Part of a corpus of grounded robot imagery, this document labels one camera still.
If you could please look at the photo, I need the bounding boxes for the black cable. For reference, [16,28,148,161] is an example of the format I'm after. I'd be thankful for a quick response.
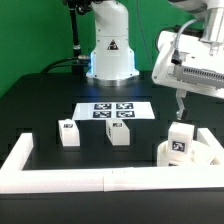
[40,55,92,75]

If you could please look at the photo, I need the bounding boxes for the white round stool seat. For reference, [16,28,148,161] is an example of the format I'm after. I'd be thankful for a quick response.
[157,140,215,167]

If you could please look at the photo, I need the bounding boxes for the white marker tag sheet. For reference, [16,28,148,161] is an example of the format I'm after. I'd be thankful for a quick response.
[72,102,155,120]

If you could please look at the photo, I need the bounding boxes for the white U-shaped fence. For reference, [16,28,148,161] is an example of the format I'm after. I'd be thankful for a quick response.
[0,133,224,194]

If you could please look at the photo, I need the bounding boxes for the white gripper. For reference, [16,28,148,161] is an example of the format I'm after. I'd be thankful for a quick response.
[152,31,224,120]

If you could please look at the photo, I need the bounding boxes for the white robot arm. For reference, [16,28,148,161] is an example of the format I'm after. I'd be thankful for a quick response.
[87,0,224,119]

